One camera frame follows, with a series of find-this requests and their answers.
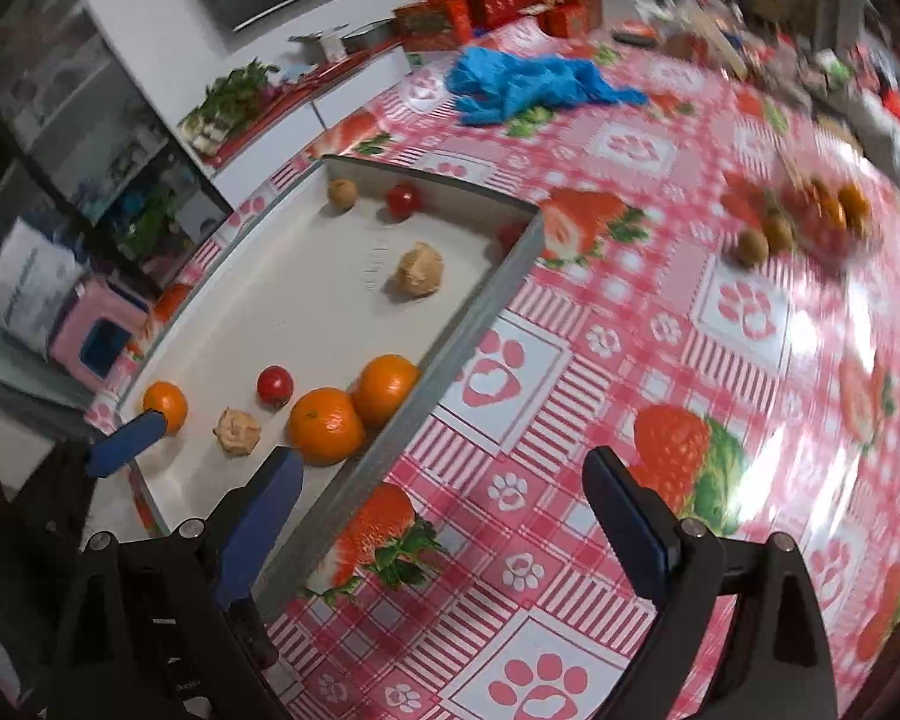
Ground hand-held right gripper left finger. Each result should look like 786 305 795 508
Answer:
49 446 305 720

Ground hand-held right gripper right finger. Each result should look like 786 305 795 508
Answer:
583 446 841 720

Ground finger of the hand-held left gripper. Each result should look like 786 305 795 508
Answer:
85 409 167 479

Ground orange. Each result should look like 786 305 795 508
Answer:
808 180 845 230
838 186 871 230
352 354 422 427
287 388 366 466
142 381 189 436

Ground walnut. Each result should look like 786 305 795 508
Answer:
386 242 445 301
212 408 263 458

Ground red cherry tomato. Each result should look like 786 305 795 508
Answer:
386 184 423 222
256 365 295 407

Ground grey tray with white inside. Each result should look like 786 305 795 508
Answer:
116 155 545 620

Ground pink toy box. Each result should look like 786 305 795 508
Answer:
49 275 151 391

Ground pink checked strawberry tablecloth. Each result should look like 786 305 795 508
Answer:
82 15 900 720

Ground white storage box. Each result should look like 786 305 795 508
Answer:
0 217 91 353

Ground clear glass bowl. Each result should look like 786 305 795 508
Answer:
784 172 886 263

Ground green vegetables on counter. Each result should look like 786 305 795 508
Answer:
180 58 282 140

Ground white low cabinet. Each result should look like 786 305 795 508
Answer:
214 45 413 207

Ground white open cardboard box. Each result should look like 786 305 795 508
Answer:
289 24 350 62

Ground pile of blue disposable gloves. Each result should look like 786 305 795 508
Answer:
444 46 650 128

